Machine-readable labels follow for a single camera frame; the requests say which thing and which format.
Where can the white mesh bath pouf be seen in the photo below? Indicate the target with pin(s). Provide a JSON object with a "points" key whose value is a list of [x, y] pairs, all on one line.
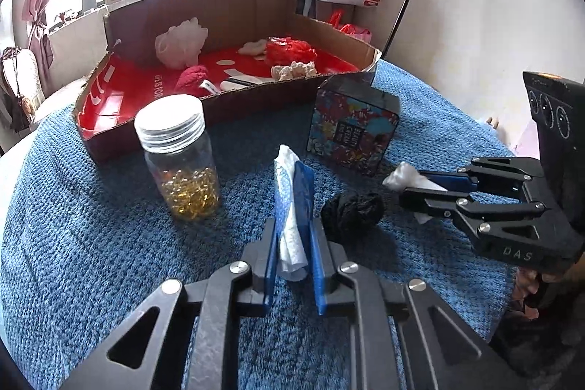
{"points": [[180, 46]]}

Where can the white fluffy star scrunchie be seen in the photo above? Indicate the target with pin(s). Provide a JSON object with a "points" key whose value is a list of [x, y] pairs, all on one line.
{"points": [[257, 48]]}

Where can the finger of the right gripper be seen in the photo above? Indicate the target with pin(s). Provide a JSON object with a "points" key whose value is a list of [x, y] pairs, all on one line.
{"points": [[521, 217], [490, 175]]}

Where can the person right hand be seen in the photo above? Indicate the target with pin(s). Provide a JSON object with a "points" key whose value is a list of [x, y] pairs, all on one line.
{"points": [[527, 283]]}

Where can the blue white tissue pack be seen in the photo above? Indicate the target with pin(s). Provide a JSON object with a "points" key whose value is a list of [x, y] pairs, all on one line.
{"points": [[294, 203]]}

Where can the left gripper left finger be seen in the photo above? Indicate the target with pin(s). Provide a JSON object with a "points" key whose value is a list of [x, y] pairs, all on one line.
{"points": [[186, 335]]}

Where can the glass jar yellow beads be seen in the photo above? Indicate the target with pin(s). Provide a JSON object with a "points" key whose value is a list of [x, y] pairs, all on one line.
{"points": [[178, 152]]}

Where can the cardboard box red interior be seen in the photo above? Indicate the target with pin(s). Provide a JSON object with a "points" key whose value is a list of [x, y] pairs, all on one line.
{"points": [[130, 76]]}

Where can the cushioned chair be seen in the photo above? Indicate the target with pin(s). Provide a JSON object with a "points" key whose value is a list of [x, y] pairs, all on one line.
{"points": [[21, 95]]}

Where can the red mesh bath pouf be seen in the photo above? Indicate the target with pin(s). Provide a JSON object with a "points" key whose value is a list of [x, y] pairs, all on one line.
{"points": [[285, 51]]}

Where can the beige powder puff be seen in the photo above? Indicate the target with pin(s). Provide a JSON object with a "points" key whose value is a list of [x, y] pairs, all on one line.
{"points": [[235, 83]]}

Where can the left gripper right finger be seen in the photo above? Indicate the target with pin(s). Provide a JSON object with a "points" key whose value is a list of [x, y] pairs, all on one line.
{"points": [[402, 335]]}

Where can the red knitted soft pouch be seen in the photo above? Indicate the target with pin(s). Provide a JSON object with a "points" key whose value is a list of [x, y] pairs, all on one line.
{"points": [[194, 81]]}

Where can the black soft ball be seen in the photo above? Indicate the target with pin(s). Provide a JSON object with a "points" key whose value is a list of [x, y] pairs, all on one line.
{"points": [[349, 216]]}

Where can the colourful patterned tin box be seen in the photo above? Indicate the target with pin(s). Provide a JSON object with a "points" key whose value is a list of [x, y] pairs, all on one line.
{"points": [[353, 123]]}

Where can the pink plastic bag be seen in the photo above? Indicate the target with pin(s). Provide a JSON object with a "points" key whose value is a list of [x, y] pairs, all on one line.
{"points": [[356, 32]]}

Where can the beige fluffy scrunchie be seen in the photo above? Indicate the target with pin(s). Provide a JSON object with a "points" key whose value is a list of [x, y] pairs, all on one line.
{"points": [[293, 71]]}

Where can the blue knitted blanket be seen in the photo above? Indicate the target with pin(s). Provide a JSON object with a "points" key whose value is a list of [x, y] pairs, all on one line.
{"points": [[84, 243]]}

